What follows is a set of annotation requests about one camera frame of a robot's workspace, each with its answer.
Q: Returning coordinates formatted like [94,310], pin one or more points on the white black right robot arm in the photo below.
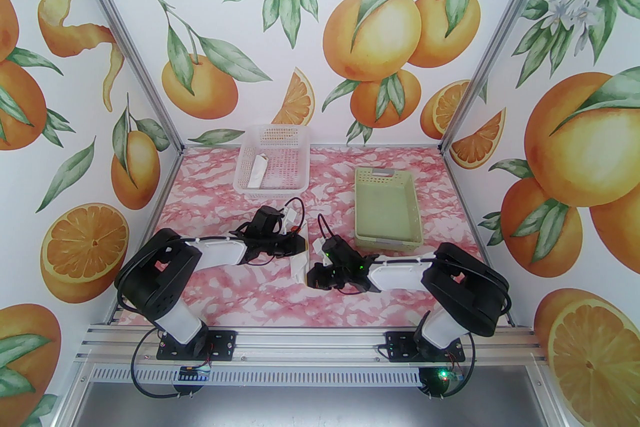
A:
[400,272]

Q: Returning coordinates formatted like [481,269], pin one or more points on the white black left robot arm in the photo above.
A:
[220,255]

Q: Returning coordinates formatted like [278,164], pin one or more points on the rolled white napkin bundle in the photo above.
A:
[257,172]

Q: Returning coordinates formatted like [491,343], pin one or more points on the white perforated plastic basket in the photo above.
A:
[285,164]

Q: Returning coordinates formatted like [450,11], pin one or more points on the green perforated plastic basket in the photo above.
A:
[385,209]

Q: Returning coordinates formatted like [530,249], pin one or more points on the perforated metal strip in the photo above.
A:
[310,376]

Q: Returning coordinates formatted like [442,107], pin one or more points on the black module with green light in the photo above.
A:
[440,382]

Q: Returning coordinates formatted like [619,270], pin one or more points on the small circuit board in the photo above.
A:
[195,372]

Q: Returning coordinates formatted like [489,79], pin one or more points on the aluminium mounting rail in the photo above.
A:
[310,345]

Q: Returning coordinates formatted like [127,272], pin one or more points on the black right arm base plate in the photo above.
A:
[400,347]

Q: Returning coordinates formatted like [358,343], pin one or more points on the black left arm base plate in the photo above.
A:
[222,345]

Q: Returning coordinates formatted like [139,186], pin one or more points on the aluminium frame post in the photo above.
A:
[122,29]
[501,29]

